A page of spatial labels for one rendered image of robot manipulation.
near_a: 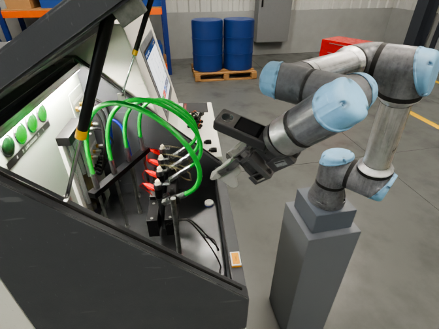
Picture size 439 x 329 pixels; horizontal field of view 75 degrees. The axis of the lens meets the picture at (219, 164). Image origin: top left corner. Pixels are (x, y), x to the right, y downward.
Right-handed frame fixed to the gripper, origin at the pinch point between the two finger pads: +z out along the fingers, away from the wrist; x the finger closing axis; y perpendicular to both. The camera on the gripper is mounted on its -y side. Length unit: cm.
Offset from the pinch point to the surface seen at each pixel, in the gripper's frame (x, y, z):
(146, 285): -27.6, 8.3, 20.1
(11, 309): -48, -11, 39
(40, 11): 258, -318, 399
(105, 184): -7.3, -17.6, 44.2
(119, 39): 31, -51, 31
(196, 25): 394, -123, 287
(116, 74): 26, -45, 41
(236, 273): -9.3, 29.0, 20.4
